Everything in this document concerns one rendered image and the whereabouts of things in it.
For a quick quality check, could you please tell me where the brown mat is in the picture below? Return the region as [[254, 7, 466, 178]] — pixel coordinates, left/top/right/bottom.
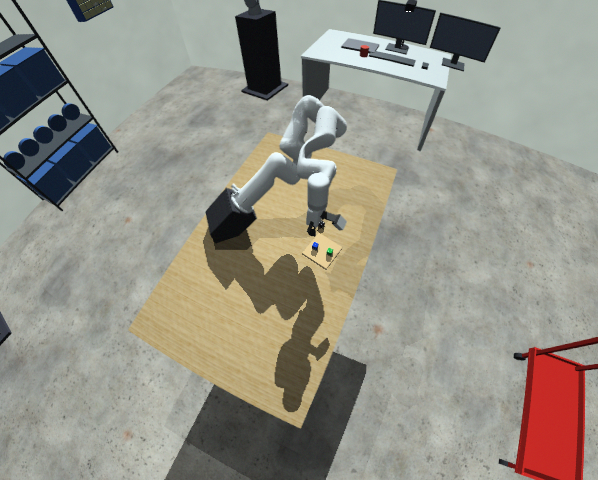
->
[[302, 233, 342, 269]]

